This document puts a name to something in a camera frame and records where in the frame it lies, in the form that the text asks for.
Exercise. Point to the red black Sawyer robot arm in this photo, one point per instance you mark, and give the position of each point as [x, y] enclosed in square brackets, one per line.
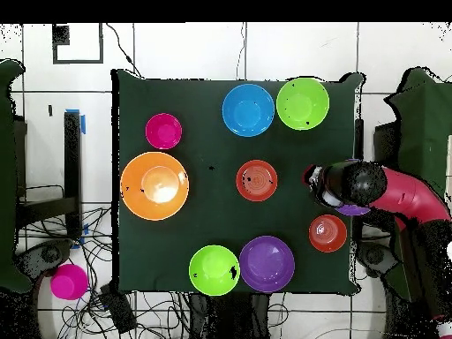
[406, 197]

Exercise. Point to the blue bowl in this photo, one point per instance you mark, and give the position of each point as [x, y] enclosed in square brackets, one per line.
[248, 109]

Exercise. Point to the red-orange bowl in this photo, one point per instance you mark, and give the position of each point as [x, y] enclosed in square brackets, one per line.
[256, 180]
[327, 233]

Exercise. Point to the green cloth covered table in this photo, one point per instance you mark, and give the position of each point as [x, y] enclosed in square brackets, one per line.
[420, 123]
[7, 176]

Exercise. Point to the large green bowl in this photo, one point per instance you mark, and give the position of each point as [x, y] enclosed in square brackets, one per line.
[302, 103]

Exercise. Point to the large orange bowl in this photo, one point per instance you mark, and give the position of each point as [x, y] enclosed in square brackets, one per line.
[154, 186]

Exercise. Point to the purple bowl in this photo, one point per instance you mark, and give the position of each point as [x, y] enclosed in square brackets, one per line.
[267, 263]
[353, 210]

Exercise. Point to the black grey base foot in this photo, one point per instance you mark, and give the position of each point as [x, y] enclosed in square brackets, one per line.
[374, 256]
[49, 254]

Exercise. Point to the black power adapter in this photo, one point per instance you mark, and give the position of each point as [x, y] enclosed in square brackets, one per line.
[118, 309]

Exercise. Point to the black metal stool frame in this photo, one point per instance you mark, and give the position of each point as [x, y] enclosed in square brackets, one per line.
[72, 159]

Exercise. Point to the black pedestal column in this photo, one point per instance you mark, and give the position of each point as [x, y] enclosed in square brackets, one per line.
[229, 317]

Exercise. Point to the dark green table cloth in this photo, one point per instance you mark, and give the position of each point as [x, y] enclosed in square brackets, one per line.
[212, 159]

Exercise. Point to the pink cup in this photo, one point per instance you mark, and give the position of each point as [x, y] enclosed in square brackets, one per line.
[69, 281]

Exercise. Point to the small green bowl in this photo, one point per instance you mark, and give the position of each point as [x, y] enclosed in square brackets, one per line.
[214, 270]

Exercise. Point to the pink bowl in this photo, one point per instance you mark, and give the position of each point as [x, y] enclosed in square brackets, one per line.
[164, 131]

